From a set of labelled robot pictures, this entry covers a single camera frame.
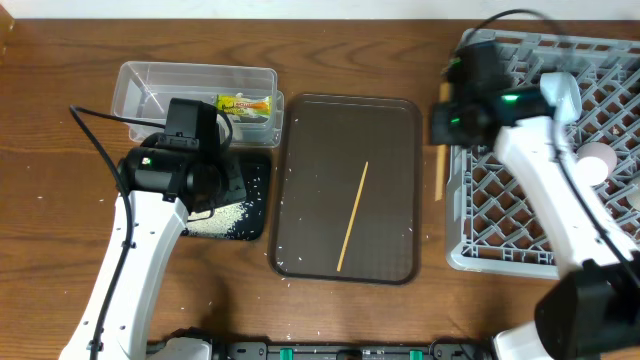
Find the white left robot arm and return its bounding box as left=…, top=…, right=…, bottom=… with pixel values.
left=60, top=98, right=246, bottom=359

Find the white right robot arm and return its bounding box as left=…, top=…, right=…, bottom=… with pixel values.
left=431, top=41, right=639, bottom=359

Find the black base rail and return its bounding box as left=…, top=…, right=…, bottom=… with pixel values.
left=146, top=327, right=495, bottom=360

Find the white cup green inside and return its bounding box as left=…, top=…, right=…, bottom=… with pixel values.
left=626, top=177, right=640, bottom=211

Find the pile of white rice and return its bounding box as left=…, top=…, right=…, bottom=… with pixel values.
left=186, top=202, right=251, bottom=239

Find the clear plastic bin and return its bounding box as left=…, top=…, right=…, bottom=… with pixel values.
left=111, top=61, right=284, bottom=148

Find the light blue bowl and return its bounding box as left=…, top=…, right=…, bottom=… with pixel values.
left=539, top=72, right=582, bottom=125

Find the yellow snack wrapper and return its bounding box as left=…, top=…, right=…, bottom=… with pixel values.
left=216, top=94, right=272, bottom=119

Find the wooden chopstick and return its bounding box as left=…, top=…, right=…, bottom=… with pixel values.
left=336, top=161, right=369, bottom=272
left=434, top=82, right=450, bottom=202

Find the black tray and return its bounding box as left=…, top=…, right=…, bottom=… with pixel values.
left=182, top=149, right=273, bottom=242

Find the brown serving tray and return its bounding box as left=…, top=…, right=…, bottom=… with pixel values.
left=269, top=94, right=422, bottom=285

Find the grey dishwasher rack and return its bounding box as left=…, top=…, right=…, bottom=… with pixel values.
left=446, top=29, right=639, bottom=279

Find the white cup pink inside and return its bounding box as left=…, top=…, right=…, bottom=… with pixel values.
left=576, top=142, right=618, bottom=186

